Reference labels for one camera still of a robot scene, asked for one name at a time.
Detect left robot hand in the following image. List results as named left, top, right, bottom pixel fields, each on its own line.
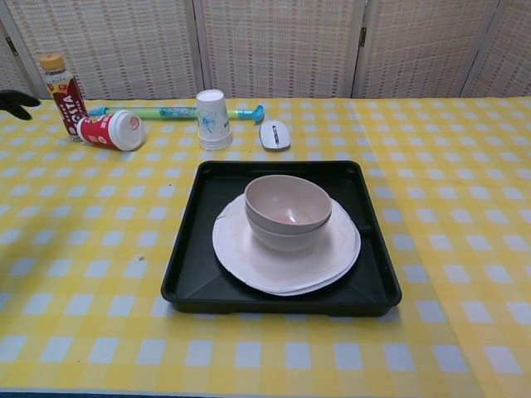
left=0, top=90, right=41, bottom=120

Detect white paper plate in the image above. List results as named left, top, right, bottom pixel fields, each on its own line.
left=212, top=192, right=361, bottom=292

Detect beige bowl with pink stain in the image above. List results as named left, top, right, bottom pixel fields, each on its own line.
left=243, top=174, right=333, bottom=233

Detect plain beige bowl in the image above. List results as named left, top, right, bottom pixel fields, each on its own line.
left=246, top=213, right=333, bottom=254

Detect white paper plate torn rim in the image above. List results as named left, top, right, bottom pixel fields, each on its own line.
left=215, top=198, right=363, bottom=298

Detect black square plastic tray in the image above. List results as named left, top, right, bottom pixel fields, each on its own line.
left=159, top=159, right=402, bottom=318

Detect Costa coffee bottle yellow cap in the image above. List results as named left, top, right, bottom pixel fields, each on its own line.
left=39, top=53, right=89, bottom=143

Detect red paper cup white lid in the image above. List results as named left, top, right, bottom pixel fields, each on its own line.
left=76, top=109, right=146, bottom=153

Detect yellow checked tablecloth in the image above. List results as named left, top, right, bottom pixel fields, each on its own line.
left=0, top=98, right=470, bottom=395
left=352, top=95, right=531, bottom=398

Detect green blue toy water pump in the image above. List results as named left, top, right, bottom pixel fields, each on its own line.
left=87, top=104, right=266, bottom=125

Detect white computer mouse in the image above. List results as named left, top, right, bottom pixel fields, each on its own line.
left=259, top=119, right=292, bottom=152

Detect woven bamboo folding screen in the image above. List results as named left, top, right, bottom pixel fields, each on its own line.
left=0, top=0, right=531, bottom=107

